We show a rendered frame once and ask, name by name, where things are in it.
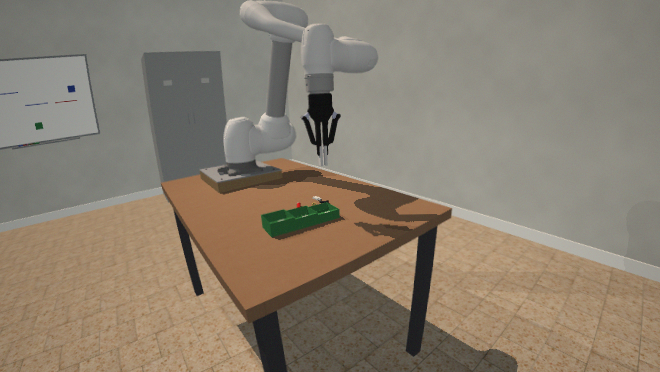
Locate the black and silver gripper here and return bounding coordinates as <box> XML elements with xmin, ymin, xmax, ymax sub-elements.
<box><xmin>301</xmin><ymin>93</ymin><xmax>340</xmax><ymax>166</ymax></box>

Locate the green three-compartment bin rack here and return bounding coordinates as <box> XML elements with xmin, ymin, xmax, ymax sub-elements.
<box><xmin>261</xmin><ymin>202</ymin><xmax>340</xmax><ymax>237</ymax></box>

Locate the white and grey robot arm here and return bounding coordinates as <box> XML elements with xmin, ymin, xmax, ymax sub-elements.
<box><xmin>217</xmin><ymin>0</ymin><xmax>378</xmax><ymax>176</ymax></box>

